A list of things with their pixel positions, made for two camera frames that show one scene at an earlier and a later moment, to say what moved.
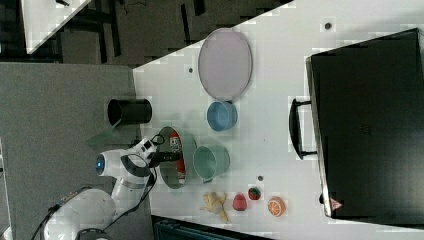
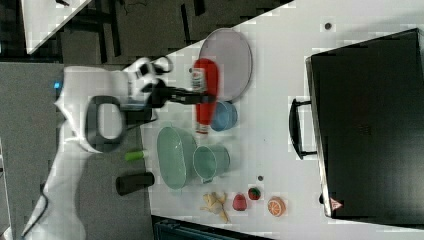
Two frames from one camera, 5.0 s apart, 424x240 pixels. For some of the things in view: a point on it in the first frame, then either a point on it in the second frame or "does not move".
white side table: [44, 18] does not move
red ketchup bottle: [175, 145] → [205, 78]
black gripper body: [157, 157] → [162, 94]
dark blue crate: [171, 228] does not move
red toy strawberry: [239, 202] does not move
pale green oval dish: [169, 171] does not move
